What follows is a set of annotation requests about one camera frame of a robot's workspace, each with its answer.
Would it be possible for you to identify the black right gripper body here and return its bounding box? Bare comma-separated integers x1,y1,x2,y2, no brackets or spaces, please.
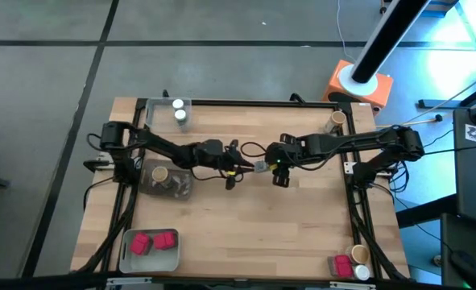
266,135,305,166

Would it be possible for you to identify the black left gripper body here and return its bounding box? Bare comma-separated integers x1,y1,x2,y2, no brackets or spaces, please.
192,139,241,170

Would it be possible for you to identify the brown-lid spice jar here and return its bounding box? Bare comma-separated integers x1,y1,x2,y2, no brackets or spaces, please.
346,244,370,266
325,110,347,134
151,166,172,190

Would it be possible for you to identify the red-lid spice jar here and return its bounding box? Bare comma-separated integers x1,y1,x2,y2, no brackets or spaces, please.
328,254,354,279
152,231,177,251
129,232,152,257

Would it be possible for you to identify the white cap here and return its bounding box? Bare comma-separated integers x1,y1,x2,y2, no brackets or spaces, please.
352,263,371,282

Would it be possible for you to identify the smoked grey plastic bin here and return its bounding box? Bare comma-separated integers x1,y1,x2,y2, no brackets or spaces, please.
138,158,194,201

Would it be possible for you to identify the clear plastic bin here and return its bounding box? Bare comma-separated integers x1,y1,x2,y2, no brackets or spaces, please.
144,95,193,133

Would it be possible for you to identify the white round pole base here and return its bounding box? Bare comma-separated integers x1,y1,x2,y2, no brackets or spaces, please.
337,63,379,97

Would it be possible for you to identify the white plastic bin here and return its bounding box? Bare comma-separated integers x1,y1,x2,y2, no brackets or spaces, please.
118,227,181,275

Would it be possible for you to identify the orange box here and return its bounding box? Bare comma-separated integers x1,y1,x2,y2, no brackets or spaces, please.
324,59,395,116

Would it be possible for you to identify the black metal floor stand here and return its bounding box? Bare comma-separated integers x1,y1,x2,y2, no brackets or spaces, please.
417,76,476,110

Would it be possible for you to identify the black desk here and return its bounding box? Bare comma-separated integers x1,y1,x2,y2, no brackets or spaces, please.
441,212,476,290

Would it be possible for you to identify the black computer case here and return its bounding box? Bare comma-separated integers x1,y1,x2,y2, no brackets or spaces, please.
453,106,476,226

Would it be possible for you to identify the black metal table frame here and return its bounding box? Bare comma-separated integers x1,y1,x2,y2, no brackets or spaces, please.
70,95,411,283

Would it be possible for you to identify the white floor cable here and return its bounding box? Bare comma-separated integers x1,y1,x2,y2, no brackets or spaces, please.
336,0,358,64

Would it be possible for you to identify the beige cable with black plug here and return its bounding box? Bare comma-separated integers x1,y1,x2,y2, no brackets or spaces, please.
376,114,444,130

